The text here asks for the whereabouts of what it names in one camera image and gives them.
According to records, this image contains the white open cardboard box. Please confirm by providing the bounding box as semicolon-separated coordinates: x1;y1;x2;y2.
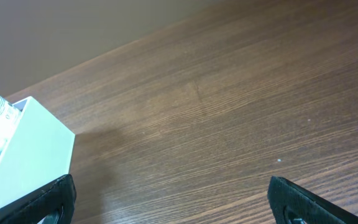
0;96;75;208

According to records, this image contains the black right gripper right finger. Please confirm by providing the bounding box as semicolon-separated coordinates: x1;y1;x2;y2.
267;176;358;224

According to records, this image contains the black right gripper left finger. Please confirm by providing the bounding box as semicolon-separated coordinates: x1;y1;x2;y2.
0;174;76;224

